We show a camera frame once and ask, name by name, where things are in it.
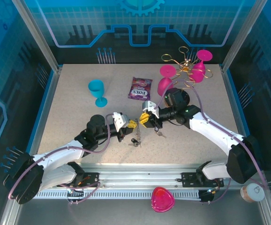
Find black key tag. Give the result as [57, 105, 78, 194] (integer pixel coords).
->
[128, 138, 141, 148]

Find purple Fox's candy bag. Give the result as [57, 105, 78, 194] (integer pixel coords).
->
[128, 76, 153, 102]

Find pink plastic goblet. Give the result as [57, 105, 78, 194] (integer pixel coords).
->
[188, 49, 213, 83]
[157, 65, 175, 96]

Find blue plastic goblet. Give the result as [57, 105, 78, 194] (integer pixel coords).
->
[88, 79, 108, 108]

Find pink heart-shaped bowl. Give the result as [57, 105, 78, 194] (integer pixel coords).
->
[151, 187, 175, 213]

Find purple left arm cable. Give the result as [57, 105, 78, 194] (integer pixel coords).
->
[8, 112, 115, 206]

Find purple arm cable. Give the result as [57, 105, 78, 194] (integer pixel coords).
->
[156, 81, 267, 204]
[8, 112, 115, 206]

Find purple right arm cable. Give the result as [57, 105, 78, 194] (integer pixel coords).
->
[156, 81, 267, 204]

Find gold wire glass rack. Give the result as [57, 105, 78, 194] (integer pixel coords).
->
[161, 46, 214, 108]

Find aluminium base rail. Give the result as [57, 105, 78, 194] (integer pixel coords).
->
[55, 163, 266, 191]

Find white slotted cable duct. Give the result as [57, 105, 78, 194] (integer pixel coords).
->
[36, 189, 211, 200]

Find aluminium frame post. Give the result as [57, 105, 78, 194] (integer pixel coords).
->
[221, 0, 269, 73]
[11, 0, 62, 73]

